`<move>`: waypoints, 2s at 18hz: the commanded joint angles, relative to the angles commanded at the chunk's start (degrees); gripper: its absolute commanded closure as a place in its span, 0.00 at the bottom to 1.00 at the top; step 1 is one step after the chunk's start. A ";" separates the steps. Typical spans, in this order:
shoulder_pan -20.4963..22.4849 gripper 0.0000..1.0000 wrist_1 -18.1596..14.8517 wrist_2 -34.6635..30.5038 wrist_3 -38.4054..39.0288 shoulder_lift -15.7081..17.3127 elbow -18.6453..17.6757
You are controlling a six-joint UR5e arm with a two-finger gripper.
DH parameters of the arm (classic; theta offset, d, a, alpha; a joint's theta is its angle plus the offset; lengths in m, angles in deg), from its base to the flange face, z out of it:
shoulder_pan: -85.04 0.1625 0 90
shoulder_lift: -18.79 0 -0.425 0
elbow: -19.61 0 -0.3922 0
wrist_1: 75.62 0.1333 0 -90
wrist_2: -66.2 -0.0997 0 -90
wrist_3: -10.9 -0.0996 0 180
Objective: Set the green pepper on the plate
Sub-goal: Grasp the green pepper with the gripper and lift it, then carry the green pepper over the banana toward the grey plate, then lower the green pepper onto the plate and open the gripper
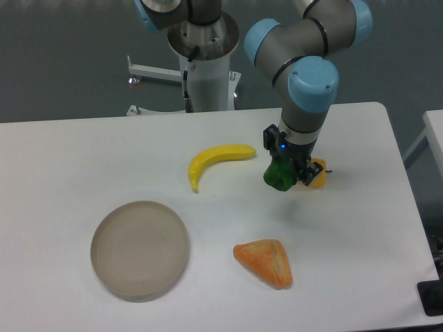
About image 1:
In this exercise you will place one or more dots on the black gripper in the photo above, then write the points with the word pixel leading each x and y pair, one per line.
pixel 294 149

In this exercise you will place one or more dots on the green toy pepper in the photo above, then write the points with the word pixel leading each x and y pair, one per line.
pixel 280 174

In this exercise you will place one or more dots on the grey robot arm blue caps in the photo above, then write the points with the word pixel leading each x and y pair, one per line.
pixel 293 58

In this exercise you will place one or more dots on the beige round plate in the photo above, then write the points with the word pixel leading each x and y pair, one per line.
pixel 139 250

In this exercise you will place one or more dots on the yellow toy fruit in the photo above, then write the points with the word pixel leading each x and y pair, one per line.
pixel 320 176

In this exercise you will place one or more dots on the yellow toy banana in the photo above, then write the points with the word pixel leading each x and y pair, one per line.
pixel 214 155

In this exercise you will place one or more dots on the orange toy bread triangle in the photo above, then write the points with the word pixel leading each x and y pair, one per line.
pixel 267 259

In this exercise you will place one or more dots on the white side table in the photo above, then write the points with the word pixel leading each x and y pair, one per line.
pixel 430 136

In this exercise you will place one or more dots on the black device at edge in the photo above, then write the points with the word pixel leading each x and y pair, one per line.
pixel 430 293

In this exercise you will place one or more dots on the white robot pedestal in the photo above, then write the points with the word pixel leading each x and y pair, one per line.
pixel 208 83

